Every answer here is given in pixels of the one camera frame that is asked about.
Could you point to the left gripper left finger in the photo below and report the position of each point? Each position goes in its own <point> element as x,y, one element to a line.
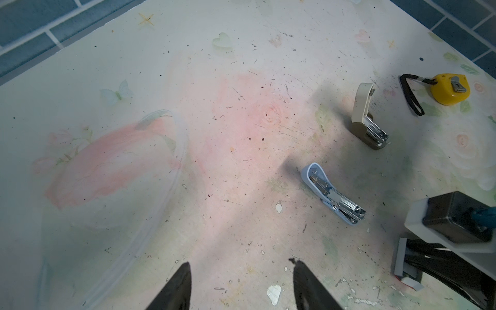
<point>176,294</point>

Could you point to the beige stapler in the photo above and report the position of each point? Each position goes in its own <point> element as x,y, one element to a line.
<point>362,124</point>

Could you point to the yellow tape measure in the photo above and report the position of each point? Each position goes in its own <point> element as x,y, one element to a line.
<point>446,89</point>

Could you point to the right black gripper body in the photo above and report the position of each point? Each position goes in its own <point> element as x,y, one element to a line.
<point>453,271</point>

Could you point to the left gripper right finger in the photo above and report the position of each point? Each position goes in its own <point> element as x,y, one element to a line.
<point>310,293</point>

